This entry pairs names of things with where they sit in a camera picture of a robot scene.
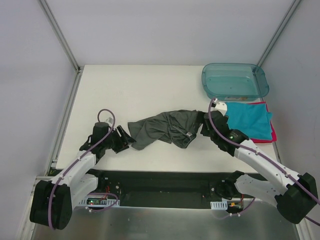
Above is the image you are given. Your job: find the dark grey t shirt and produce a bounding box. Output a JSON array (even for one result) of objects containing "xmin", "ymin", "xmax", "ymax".
[{"xmin": 127, "ymin": 109, "xmax": 202, "ymax": 151}]

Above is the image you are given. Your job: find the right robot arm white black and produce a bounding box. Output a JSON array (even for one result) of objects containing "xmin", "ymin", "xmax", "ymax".
[{"xmin": 198, "ymin": 110, "xmax": 320, "ymax": 224}]

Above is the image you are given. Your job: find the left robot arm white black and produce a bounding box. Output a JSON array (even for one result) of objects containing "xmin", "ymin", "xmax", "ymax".
[{"xmin": 29, "ymin": 122, "xmax": 135, "ymax": 230}]

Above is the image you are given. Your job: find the folded cyan t shirt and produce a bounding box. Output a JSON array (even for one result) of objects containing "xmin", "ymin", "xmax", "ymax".
[{"xmin": 225, "ymin": 102, "xmax": 273, "ymax": 141}]

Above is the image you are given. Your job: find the teal transparent plastic bin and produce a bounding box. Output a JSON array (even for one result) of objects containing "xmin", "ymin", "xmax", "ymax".
[{"xmin": 201, "ymin": 63, "xmax": 270, "ymax": 102}]

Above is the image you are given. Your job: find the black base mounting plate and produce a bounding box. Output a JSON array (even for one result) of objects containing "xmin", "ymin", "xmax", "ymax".
[{"xmin": 84, "ymin": 170, "xmax": 271, "ymax": 208}]

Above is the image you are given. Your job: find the folded magenta t shirt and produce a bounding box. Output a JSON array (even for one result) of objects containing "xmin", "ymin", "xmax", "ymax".
[{"xmin": 249, "ymin": 101, "xmax": 277, "ymax": 144}]

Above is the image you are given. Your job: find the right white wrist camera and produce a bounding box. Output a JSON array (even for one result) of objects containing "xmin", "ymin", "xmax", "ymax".
[{"xmin": 211, "ymin": 98, "xmax": 228, "ymax": 116}]

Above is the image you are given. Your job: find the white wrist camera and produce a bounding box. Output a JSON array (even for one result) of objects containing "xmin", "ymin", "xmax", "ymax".
[
  {"xmin": 104, "ymin": 117, "xmax": 114, "ymax": 126},
  {"xmin": 211, "ymin": 98, "xmax": 228, "ymax": 116}
]

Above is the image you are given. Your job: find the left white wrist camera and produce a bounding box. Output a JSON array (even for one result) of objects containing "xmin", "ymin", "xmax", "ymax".
[{"xmin": 104, "ymin": 117, "xmax": 114, "ymax": 126}]

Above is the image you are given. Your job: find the left white cable duct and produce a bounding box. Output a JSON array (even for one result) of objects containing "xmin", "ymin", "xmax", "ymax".
[{"xmin": 77, "ymin": 197, "xmax": 120, "ymax": 208}]

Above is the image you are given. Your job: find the white cable duct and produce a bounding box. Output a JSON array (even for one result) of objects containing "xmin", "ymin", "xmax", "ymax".
[
  {"xmin": 77, "ymin": 197, "xmax": 120, "ymax": 208},
  {"xmin": 210, "ymin": 200, "xmax": 228, "ymax": 211}
]

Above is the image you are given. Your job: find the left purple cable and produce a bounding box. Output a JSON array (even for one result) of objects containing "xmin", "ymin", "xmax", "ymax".
[{"xmin": 47, "ymin": 108, "xmax": 117, "ymax": 230}]

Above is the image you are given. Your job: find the purple cable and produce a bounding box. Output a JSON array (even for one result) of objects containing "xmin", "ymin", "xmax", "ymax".
[
  {"xmin": 207, "ymin": 97, "xmax": 320, "ymax": 225},
  {"xmin": 47, "ymin": 108, "xmax": 117, "ymax": 230}
]

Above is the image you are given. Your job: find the right white cable duct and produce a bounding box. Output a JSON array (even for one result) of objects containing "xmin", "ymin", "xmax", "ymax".
[{"xmin": 210, "ymin": 200, "xmax": 228, "ymax": 211}]

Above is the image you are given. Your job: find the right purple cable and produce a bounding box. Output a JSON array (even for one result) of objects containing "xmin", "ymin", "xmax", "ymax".
[{"xmin": 207, "ymin": 97, "xmax": 320, "ymax": 225}]

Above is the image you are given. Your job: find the right aluminium frame post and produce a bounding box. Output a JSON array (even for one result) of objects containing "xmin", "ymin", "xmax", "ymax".
[{"xmin": 256, "ymin": 0, "xmax": 303, "ymax": 67}]

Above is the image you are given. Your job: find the aluminium frame post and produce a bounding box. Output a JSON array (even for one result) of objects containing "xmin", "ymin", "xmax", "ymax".
[
  {"xmin": 37, "ymin": 0, "xmax": 85, "ymax": 74},
  {"xmin": 256, "ymin": 0, "xmax": 303, "ymax": 67}
]

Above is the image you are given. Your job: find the left aluminium frame post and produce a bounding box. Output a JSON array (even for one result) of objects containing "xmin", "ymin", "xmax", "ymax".
[{"xmin": 37, "ymin": 0, "xmax": 85, "ymax": 74}]

